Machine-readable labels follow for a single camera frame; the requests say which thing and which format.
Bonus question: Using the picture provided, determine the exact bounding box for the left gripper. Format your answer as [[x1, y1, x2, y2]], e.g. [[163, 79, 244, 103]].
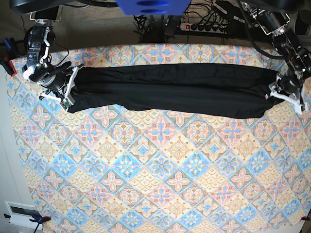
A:
[[265, 74, 306, 107]]

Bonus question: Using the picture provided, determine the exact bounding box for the upper left table clamp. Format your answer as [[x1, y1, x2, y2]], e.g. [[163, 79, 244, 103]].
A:
[[0, 38, 17, 77]]

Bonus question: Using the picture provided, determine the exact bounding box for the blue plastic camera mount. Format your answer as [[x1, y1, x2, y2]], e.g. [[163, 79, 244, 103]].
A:
[[115, 0, 191, 16]]

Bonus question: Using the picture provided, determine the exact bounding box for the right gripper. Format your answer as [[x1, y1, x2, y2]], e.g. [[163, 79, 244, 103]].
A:
[[31, 62, 84, 102]]

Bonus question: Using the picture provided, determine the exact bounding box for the table clamp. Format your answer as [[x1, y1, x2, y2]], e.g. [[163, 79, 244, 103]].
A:
[[0, 38, 17, 77], [301, 216, 311, 221], [3, 214, 51, 233]]

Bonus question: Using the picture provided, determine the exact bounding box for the lower left table clamp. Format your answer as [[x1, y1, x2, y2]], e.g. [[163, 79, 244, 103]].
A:
[[3, 214, 51, 233]]

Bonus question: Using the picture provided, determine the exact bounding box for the patterned tile tablecloth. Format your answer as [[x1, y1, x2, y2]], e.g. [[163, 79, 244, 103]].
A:
[[5, 58, 311, 233]]

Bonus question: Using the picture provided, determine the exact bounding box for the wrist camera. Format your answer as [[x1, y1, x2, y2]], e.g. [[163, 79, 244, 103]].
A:
[[295, 102, 309, 115], [60, 98, 75, 111]]

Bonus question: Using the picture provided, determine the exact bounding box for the white power strip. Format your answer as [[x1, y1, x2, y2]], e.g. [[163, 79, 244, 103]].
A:
[[179, 23, 225, 34]]

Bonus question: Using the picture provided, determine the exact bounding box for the white wall outlet box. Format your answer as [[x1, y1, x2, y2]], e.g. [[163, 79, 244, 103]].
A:
[[5, 201, 40, 229]]

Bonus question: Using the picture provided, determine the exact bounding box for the lower right table clamp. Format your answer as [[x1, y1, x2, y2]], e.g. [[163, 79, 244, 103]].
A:
[[301, 216, 311, 221]]

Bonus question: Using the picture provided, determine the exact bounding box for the black long-sleeve t-shirt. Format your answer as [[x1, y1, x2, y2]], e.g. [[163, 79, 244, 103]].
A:
[[69, 63, 280, 119]]

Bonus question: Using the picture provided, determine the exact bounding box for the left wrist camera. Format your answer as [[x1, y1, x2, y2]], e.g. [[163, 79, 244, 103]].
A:
[[295, 102, 309, 115]]

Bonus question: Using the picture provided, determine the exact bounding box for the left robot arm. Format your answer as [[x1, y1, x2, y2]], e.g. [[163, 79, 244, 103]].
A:
[[237, 1, 311, 112]]

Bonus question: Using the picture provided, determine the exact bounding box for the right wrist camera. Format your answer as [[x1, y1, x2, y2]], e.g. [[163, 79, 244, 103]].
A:
[[60, 98, 75, 111]]

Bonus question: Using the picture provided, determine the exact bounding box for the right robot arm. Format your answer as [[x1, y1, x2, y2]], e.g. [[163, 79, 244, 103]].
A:
[[22, 6, 84, 108]]

